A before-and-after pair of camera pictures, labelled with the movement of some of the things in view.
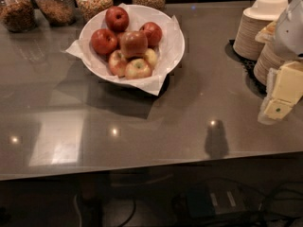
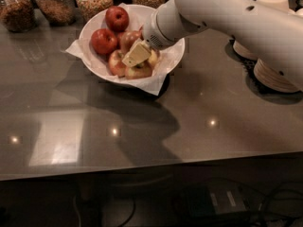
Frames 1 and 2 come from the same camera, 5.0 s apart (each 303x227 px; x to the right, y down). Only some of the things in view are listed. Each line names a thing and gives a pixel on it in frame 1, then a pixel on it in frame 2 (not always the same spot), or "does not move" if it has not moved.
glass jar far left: x=17 y=9 does not move
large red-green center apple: x=133 y=43 does not move
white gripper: x=290 y=37 → x=152 y=32
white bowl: x=169 y=50 does not move
